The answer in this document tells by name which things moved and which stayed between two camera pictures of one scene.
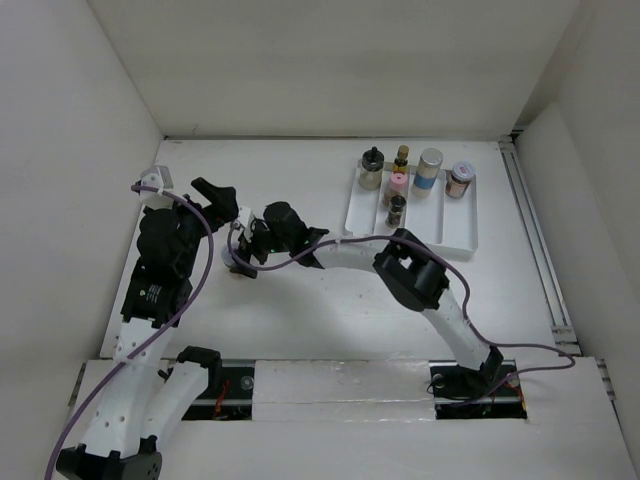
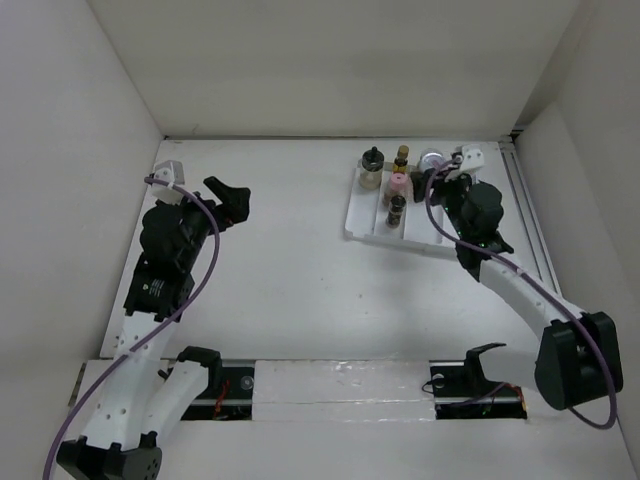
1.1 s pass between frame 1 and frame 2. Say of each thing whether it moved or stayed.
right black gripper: moved
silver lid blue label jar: stayed
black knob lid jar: stayed
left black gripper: stayed
